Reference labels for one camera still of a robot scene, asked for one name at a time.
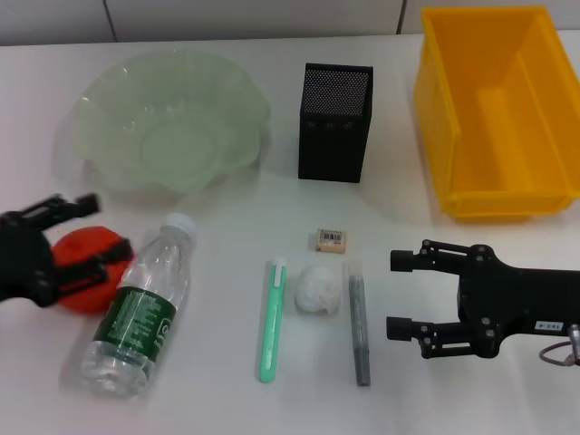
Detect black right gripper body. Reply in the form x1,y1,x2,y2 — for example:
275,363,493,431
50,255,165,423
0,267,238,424
456,244,580,360

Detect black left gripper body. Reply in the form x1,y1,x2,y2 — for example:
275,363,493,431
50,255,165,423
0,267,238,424
0,210,59,309

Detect red-orange citrus fruit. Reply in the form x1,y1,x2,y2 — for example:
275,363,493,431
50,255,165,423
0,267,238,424
50,226,133,314

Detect clear water bottle green label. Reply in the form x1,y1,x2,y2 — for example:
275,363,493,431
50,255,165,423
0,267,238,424
81,212,199,401

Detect white paper ball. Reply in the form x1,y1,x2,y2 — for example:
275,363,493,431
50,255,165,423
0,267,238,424
295,265,341,316

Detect mint green pen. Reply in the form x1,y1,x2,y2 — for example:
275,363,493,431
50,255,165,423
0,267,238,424
258,256,287,384

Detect grey glitter pen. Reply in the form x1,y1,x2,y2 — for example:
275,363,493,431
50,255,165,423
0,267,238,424
343,260,372,387

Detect beige eraser with barcode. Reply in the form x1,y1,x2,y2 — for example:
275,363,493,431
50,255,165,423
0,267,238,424
314,227,349,255

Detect pale green glass fruit plate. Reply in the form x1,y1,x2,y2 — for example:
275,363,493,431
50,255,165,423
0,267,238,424
72,48,273,197

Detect black mesh pen holder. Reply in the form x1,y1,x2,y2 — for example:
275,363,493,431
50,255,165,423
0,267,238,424
297,62,375,184

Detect yellow plastic bin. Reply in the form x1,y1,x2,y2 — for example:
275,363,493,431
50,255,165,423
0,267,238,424
412,5,580,222

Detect right gripper cable with connector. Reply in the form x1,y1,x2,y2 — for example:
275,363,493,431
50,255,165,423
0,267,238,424
538,324,580,367

